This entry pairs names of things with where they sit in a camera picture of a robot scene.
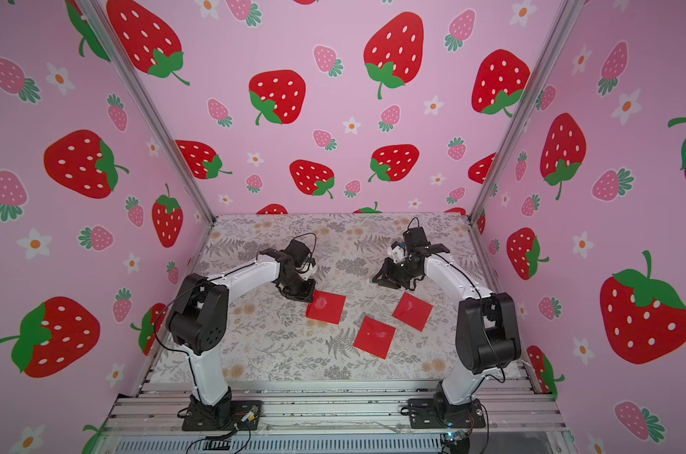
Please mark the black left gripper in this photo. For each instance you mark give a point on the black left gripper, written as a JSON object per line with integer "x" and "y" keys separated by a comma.
{"x": 307, "y": 295}

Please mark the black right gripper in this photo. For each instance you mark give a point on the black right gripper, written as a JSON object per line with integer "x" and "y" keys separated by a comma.
{"x": 391, "y": 277}

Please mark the red envelope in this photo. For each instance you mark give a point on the red envelope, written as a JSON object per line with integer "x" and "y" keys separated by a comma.
{"x": 413, "y": 312}
{"x": 375, "y": 337}
{"x": 326, "y": 307}

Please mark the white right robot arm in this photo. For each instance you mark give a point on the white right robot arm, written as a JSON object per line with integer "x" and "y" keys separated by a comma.
{"x": 487, "y": 335}

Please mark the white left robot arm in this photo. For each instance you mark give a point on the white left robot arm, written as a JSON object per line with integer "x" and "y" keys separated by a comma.
{"x": 197, "y": 322}

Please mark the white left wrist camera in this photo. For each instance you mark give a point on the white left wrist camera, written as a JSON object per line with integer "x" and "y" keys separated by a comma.
{"x": 302, "y": 255}

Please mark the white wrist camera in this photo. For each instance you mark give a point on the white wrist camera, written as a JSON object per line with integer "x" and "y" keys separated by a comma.
{"x": 302, "y": 255}
{"x": 414, "y": 240}

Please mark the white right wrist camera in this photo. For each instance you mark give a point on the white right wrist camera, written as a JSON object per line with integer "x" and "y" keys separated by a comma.
{"x": 414, "y": 240}

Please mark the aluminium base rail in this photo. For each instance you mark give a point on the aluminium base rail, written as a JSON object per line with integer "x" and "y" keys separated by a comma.
{"x": 337, "y": 417}

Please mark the aluminium right rear frame post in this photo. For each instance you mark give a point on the aluminium right rear frame post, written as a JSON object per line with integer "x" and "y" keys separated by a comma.
{"x": 558, "y": 36}

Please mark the aluminium frame post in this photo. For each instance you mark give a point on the aluminium frame post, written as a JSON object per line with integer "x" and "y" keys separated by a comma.
{"x": 558, "y": 36}
{"x": 100, "y": 24}

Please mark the aluminium left rear frame post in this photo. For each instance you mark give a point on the aluminium left rear frame post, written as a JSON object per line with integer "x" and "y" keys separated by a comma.
{"x": 100, "y": 24}

